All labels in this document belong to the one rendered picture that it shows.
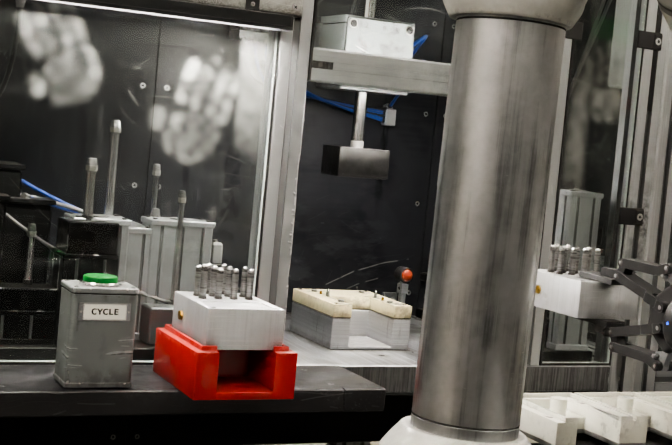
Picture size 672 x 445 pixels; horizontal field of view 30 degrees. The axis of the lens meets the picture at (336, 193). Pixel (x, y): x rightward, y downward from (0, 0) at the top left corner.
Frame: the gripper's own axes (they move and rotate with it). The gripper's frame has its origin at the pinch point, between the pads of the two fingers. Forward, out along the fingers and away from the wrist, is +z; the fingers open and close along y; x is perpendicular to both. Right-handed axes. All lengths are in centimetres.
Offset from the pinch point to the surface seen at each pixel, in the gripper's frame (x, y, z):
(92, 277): 66, -1, 7
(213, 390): 53, -12, 0
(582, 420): -3.4, -17.8, 5.0
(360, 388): 31.7, -13.1, 4.9
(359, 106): 18.5, 22.3, 39.2
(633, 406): -15.3, -17.0, 8.9
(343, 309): 22.8, -7.4, 29.2
